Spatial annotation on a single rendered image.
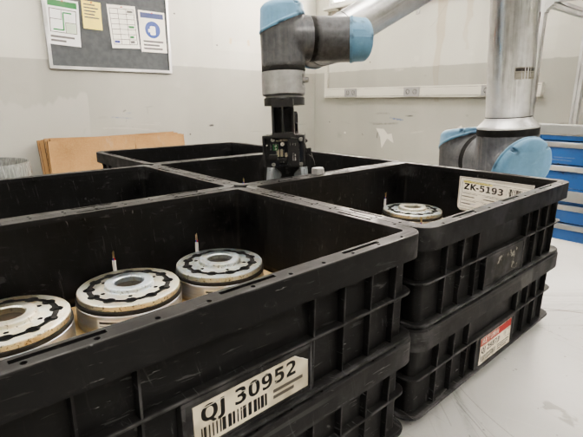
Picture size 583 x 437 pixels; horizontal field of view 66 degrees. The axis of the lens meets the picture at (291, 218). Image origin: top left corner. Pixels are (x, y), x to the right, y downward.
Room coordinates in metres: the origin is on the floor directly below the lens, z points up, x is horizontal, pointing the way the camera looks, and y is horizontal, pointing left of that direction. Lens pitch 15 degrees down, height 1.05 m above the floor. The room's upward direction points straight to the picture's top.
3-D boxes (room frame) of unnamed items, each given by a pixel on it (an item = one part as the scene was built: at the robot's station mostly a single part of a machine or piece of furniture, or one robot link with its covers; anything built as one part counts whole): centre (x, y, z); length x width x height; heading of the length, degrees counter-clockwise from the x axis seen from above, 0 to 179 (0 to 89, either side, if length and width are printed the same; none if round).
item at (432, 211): (0.77, -0.21, 0.86); 0.10 x 0.10 x 0.01
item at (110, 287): (0.43, 0.17, 0.86); 0.05 x 0.05 x 0.01
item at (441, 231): (0.65, -0.18, 0.92); 0.40 x 0.30 x 0.02; 132
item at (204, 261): (0.50, 0.09, 0.86); 0.05 x 0.05 x 0.01
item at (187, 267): (0.50, 0.09, 0.86); 0.10 x 0.10 x 0.01
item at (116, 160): (1.09, 0.22, 0.92); 0.40 x 0.30 x 0.02; 132
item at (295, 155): (0.80, 0.01, 0.99); 0.09 x 0.08 x 0.12; 176
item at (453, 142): (1.05, -0.41, 0.92); 0.13 x 0.12 x 0.14; 14
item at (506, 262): (0.65, -0.18, 0.87); 0.40 x 0.30 x 0.11; 132
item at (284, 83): (0.81, 0.01, 1.07); 0.08 x 0.08 x 0.05
